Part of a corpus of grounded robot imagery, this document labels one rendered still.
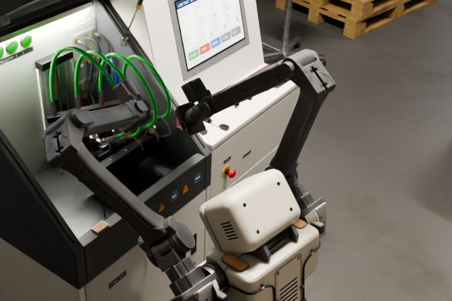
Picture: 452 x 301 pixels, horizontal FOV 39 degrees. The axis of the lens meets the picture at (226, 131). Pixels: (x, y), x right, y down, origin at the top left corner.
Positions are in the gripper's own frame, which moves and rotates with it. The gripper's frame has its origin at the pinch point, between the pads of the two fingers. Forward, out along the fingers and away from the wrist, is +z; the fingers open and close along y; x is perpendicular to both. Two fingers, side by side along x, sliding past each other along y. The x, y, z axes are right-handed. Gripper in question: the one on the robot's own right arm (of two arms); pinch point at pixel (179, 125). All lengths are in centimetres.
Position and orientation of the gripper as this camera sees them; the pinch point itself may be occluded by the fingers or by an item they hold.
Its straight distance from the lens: 214.6
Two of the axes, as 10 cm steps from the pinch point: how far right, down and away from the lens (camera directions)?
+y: -4.2, -9.1, 0.4
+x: -7.7, 3.3, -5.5
